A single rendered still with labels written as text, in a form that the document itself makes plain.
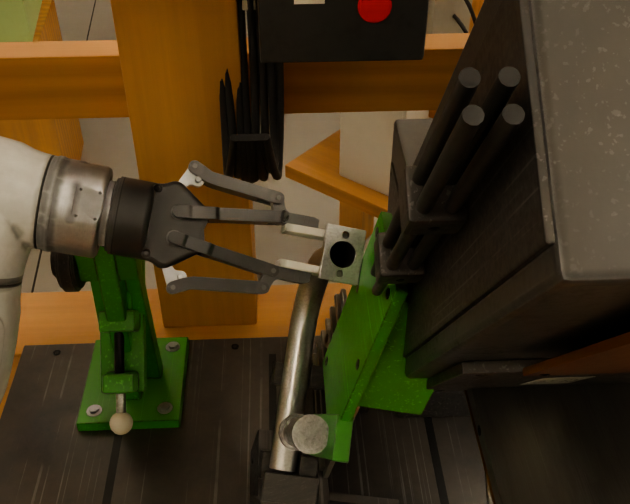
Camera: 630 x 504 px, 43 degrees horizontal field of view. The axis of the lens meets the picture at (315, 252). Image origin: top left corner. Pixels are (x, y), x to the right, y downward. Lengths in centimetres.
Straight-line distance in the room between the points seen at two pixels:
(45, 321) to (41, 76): 38
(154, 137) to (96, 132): 252
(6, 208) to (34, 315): 56
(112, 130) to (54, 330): 234
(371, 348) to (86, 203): 29
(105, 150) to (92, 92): 230
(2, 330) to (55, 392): 37
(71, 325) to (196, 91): 45
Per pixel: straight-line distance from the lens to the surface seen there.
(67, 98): 112
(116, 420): 101
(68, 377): 115
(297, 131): 342
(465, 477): 102
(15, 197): 75
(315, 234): 79
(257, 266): 78
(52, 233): 75
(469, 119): 34
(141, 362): 102
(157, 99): 99
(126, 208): 75
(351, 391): 75
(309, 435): 80
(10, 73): 112
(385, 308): 69
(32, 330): 127
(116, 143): 344
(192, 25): 95
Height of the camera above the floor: 171
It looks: 39 degrees down
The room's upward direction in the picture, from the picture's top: straight up
